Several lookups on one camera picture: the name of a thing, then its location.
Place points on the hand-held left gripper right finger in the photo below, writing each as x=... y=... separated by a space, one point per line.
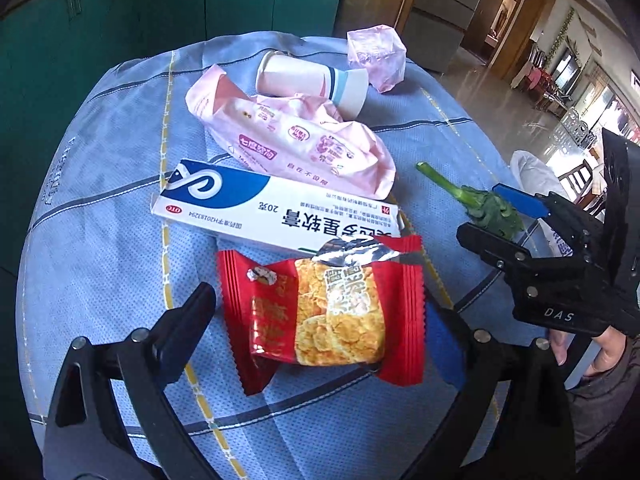
x=445 y=355

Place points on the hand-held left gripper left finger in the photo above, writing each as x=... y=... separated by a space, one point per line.
x=185 y=332

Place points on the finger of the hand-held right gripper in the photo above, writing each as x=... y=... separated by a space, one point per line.
x=495 y=245
x=520 y=202

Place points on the white lined waste bin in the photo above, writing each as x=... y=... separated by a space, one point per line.
x=535 y=180

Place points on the green vegetable stem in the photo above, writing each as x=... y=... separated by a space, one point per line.
x=480 y=205

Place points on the red snack packet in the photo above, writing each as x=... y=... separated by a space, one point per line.
x=325 y=320

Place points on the white blue medicine box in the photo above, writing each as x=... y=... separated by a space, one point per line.
x=250 y=200

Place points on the pink plastic bag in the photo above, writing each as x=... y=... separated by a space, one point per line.
x=375 y=55

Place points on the pink plastic wrapper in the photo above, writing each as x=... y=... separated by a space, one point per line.
x=300 y=135

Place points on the white striped paper cup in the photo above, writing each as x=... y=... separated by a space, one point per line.
x=300 y=77

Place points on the person's right forearm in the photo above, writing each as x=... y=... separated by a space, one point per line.
x=605 y=410

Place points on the person's right hand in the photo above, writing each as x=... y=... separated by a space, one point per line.
x=607 y=355

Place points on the white baby fence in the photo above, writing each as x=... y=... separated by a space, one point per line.
x=575 y=127

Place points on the blue checked tablecloth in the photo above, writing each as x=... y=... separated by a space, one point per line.
x=100 y=260

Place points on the wooden chairs with clothes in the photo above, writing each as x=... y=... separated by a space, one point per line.
x=540 y=82

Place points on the television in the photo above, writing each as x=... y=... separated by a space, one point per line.
x=567 y=62

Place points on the brown wooden door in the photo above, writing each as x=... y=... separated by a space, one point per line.
x=505 y=15

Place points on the silver refrigerator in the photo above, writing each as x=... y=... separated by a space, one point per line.
x=445 y=5

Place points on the green lower kitchen cabinets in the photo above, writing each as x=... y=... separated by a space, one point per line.
x=100 y=35

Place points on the green wall garland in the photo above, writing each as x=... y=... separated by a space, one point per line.
x=562 y=35

